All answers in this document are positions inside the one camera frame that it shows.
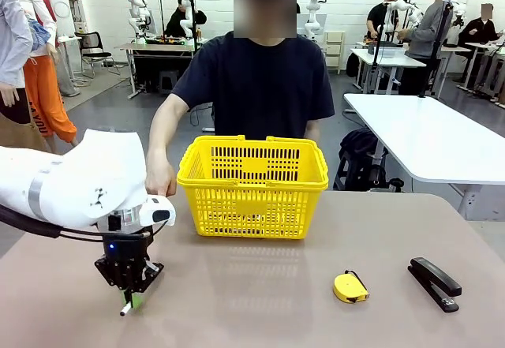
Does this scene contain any black office chair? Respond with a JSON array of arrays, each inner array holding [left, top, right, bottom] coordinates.
[[74, 31, 122, 79]]

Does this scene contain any mannequin in orange trousers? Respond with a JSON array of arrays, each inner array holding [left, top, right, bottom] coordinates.
[[17, 0, 79, 154]]

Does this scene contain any black stapler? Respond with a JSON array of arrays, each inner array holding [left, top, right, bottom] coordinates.
[[407, 256, 462, 313]]

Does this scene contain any yellow plastic shopping basket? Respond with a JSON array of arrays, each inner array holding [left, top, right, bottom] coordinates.
[[176, 134, 330, 241]]

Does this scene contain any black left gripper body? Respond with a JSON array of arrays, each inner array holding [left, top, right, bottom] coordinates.
[[103, 235, 153, 282]]

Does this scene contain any mannequin in striped shirt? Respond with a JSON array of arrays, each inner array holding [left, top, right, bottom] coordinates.
[[0, 0, 35, 126]]

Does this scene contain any person in grey sweater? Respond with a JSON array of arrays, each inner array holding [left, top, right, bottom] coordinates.
[[400, 0, 455, 96]]

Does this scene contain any person in black t-shirt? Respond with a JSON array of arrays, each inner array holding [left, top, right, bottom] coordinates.
[[365, 0, 399, 43]]

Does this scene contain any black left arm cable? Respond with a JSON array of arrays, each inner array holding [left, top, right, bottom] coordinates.
[[0, 204, 155, 243]]

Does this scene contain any white drawer cabinet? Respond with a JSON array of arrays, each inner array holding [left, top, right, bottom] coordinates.
[[324, 30, 347, 75]]

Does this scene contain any person's right forearm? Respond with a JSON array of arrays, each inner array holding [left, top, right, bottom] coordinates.
[[144, 114, 178, 163]]

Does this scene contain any person in navy t-shirt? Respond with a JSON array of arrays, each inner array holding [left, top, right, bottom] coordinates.
[[169, 0, 336, 140]]

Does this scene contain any black camera stand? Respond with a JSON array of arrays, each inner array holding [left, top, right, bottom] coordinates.
[[417, 0, 455, 99], [372, 2, 395, 93]]

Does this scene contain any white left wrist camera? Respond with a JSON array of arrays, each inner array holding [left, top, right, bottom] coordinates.
[[138, 196, 177, 227]]

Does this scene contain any yellow tape measure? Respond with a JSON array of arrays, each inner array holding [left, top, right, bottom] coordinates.
[[333, 269, 371, 305]]

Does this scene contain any person's right hand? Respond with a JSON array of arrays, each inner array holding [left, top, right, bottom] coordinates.
[[144, 158, 178, 198]]

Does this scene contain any seated person in black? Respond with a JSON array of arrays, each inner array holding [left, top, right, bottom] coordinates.
[[457, 3, 502, 47]]

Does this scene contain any large white table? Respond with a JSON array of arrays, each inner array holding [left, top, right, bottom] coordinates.
[[342, 92, 505, 221]]

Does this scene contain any seated person black jacket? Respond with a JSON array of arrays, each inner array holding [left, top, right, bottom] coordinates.
[[164, 0, 208, 38]]

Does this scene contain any white background desk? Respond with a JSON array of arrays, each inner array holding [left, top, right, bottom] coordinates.
[[350, 47, 428, 95], [118, 41, 207, 100]]

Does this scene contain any black backpack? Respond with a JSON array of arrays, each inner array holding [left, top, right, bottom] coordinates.
[[338, 127, 386, 189]]

